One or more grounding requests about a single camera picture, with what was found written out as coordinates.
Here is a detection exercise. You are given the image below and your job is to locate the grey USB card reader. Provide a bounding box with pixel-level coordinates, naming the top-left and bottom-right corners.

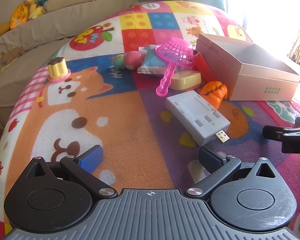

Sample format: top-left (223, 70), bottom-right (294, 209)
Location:
top-left (166, 90), bottom-right (230, 146)

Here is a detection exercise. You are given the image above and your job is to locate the orange pumpkin toy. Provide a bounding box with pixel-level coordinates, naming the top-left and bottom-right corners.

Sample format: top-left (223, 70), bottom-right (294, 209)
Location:
top-left (198, 81), bottom-right (228, 109)

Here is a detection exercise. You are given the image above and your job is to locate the red plastic lid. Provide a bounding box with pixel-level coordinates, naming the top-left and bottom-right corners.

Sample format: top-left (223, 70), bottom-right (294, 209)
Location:
top-left (193, 53), bottom-right (216, 83)

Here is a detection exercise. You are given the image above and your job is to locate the yellow toy camera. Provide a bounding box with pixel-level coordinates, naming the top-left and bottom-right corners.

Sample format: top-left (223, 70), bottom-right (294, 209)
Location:
top-left (170, 70), bottom-right (202, 90)

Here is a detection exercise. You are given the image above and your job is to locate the pink and green doll toy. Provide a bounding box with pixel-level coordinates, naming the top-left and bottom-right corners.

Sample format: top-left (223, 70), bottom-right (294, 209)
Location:
top-left (113, 51), bottom-right (145, 70)

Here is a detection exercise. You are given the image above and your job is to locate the blue tissue pack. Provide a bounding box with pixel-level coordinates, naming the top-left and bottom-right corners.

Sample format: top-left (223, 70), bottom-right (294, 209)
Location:
top-left (137, 44), bottom-right (168, 75)

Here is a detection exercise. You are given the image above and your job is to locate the pink plastic strainer toy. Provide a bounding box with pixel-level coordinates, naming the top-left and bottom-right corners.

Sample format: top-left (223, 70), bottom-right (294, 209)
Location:
top-left (155, 37), bottom-right (194, 97)

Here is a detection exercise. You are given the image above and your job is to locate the pink cardboard box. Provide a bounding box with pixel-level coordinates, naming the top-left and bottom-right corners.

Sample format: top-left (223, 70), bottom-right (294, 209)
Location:
top-left (196, 34), bottom-right (300, 101)

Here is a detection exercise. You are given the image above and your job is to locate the colourful cartoon play mat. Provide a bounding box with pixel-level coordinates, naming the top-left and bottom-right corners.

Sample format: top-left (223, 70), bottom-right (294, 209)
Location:
top-left (0, 1), bottom-right (300, 239)

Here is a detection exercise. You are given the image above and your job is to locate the beige sofa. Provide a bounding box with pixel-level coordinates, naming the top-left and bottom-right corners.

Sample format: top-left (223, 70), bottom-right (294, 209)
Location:
top-left (0, 0), bottom-right (139, 130)

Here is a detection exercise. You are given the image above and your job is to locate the small brown plush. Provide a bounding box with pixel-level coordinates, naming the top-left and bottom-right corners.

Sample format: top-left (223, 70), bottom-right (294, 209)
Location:
top-left (1, 46), bottom-right (25, 64)

